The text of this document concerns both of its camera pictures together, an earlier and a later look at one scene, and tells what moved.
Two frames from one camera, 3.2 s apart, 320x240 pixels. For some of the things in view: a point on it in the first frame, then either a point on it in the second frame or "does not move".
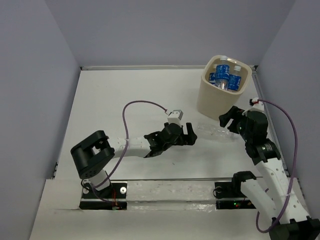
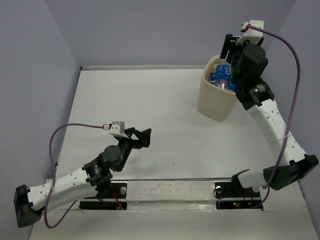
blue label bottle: (222, 74) does not move
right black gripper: (234, 113) to (229, 44)
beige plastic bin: (212, 102) does not move
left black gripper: (190, 137) to (144, 138)
